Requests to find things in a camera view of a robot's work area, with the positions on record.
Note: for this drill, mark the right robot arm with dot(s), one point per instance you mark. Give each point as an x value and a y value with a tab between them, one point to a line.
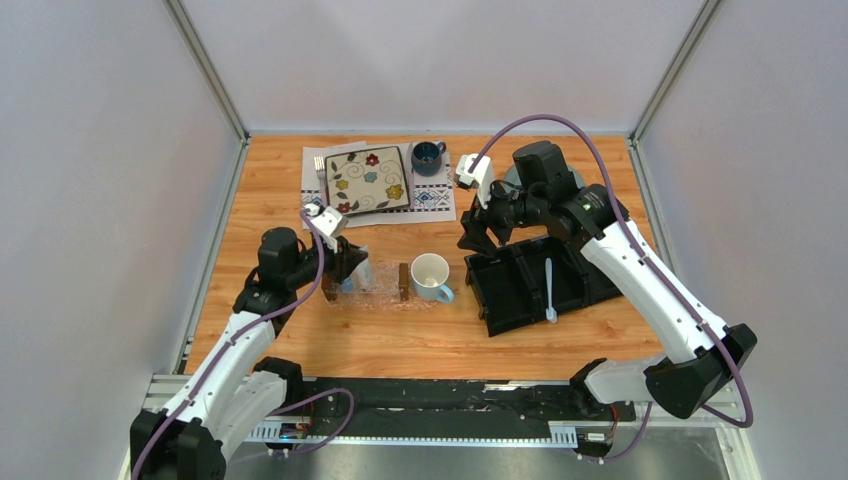
699	368

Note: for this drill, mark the blue toothpaste tube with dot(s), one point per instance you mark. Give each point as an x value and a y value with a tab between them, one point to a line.
347	286

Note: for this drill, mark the white patterned placemat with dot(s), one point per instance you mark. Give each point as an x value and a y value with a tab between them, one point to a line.
433	199

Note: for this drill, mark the white mug with blue handle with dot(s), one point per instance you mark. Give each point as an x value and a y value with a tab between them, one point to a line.
429	273

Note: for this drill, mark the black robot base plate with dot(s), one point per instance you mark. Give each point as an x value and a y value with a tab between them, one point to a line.
430	407

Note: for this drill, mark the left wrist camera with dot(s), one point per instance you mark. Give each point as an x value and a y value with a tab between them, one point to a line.
327	221

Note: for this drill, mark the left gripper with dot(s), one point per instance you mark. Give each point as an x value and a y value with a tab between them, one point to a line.
345	261

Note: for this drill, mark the light blue toothbrush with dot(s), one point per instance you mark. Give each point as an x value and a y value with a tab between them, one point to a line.
550	312

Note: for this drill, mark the black compartment organizer box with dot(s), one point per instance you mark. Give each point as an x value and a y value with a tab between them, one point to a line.
510	286

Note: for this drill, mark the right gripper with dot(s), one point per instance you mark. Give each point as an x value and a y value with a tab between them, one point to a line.
473	222

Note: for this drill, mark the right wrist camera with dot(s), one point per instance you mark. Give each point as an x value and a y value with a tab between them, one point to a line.
476	173

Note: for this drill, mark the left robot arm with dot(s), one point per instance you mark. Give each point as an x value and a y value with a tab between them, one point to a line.
195	434

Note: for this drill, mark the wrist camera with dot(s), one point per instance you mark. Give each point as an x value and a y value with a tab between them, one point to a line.
327	221
476	173

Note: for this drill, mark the aluminium frame rail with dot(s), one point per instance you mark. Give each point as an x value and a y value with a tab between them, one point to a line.
358	430

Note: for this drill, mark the round grey-blue plate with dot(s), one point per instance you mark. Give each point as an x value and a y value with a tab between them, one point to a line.
513	175

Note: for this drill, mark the glass holder with wooden ends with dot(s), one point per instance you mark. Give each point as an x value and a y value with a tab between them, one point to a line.
387	289

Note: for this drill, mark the dark blue ceramic cup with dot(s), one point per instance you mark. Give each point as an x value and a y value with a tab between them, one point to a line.
427	157

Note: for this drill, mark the square floral ceramic plate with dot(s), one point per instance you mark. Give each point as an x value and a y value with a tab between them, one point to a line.
367	180

